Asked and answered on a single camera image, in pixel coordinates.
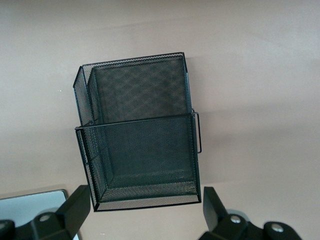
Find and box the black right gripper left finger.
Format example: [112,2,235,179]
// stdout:
[0,184,91,240]

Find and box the black glossy flip phone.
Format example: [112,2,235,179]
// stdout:
[0,189,82,240]

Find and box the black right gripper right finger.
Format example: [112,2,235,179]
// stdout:
[199,186,301,240]

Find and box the black wire mesh organizer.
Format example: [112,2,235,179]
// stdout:
[72,51,203,213]

